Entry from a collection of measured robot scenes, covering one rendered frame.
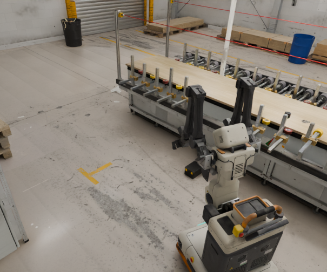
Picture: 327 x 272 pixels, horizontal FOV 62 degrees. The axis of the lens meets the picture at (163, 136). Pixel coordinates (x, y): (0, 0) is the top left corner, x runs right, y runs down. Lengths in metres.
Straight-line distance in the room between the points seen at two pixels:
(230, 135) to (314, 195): 1.81
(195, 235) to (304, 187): 1.49
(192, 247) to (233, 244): 0.64
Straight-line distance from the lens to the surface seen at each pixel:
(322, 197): 3.52
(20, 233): 3.03
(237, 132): 1.97
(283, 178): 3.57
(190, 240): 2.58
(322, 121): 3.50
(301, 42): 8.46
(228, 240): 1.98
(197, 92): 1.85
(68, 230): 3.08
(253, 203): 2.11
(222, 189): 2.19
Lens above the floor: 2.36
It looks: 33 degrees down
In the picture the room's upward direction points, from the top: 3 degrees clockwise
